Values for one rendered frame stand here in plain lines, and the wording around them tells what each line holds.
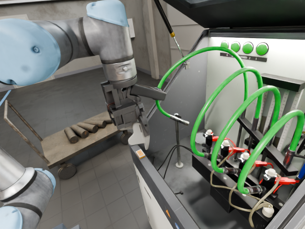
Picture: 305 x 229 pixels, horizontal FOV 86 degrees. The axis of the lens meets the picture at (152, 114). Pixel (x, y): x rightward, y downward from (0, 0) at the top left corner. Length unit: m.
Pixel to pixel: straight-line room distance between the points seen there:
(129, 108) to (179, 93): 0.56
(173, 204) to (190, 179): 0.24
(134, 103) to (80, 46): 0.17
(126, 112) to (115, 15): 0.21
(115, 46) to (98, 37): 0.03
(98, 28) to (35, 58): 0.16
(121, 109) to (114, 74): 0.08
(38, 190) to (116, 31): 0.56
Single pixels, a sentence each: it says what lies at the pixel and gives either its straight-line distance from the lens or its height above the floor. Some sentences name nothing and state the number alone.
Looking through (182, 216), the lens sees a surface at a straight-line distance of 0.66.
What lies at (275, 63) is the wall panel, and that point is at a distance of 0.80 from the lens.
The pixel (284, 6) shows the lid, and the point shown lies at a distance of 0.68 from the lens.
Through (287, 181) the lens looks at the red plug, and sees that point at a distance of 0.64.
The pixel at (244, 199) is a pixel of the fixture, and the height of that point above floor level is 0.98.
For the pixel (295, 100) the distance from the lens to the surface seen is 0.79.
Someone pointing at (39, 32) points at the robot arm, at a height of 1.54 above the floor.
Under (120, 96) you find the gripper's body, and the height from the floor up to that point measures 1.38.
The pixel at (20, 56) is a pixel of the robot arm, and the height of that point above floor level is 1.52.
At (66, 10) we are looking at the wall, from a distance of 7.48.
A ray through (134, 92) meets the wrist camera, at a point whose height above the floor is 1.39.
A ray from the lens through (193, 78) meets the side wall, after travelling 0.96.
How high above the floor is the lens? 1.54
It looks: 30 degrees down
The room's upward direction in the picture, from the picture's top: 8 degrees counter-clockwise
